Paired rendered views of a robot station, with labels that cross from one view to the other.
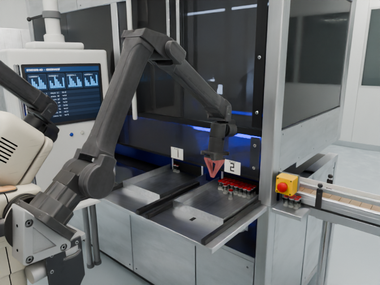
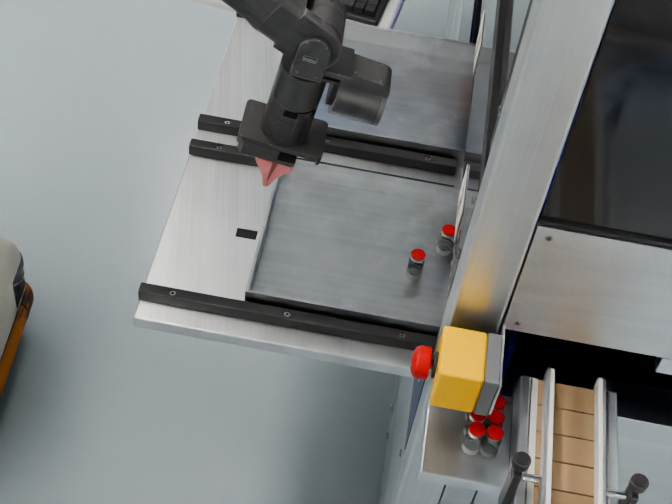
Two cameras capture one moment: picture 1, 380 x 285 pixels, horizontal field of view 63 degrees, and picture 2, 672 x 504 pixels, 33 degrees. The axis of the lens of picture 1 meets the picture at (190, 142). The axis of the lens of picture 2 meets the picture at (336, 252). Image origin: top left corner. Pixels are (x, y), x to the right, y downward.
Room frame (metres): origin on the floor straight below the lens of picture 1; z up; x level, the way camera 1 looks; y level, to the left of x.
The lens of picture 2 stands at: (0.57, -0.92, 2.09)
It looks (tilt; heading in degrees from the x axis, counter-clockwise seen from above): 49 degrees down; 52
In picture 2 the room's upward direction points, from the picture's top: 9 degrees clockwise
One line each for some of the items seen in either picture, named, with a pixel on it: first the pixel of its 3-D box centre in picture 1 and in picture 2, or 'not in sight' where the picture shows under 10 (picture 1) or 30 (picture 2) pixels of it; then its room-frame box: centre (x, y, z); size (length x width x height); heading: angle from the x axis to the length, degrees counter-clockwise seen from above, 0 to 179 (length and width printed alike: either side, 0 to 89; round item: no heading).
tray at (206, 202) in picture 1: (220, 198); (382, 250); (1.26, -0.13, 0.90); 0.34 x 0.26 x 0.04; 140
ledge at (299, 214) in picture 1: (292, 208); (477, 441); (1.21, -0.44, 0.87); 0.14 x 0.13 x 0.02; 140
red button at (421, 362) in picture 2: (282, 186); (426, 363); (1.16, -0.37, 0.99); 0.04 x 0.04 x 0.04; 50
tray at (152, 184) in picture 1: (165, 180); (408, 92); (1.48, 0.13, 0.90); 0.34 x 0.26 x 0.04; 140
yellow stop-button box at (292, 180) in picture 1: (287, 183); (464, 370); (1.19, -0.40, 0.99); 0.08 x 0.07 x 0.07; 140
